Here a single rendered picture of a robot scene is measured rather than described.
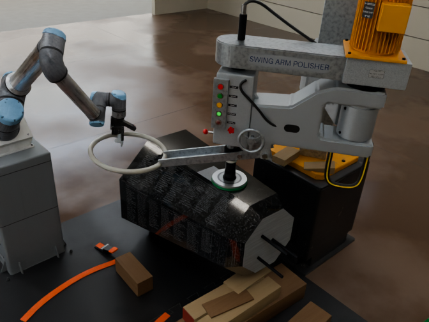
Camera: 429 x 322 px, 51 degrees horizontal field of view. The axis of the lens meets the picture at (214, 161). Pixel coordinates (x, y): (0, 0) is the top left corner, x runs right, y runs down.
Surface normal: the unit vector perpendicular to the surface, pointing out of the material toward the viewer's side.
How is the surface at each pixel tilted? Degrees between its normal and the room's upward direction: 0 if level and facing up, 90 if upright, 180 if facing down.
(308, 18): 90
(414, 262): 0
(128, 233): 0
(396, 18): 90
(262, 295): 0
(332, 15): 90
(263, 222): 90
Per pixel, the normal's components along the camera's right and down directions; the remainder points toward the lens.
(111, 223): 0.05, -0.87
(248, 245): 0.64, 0.42
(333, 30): -0.32, 0.46
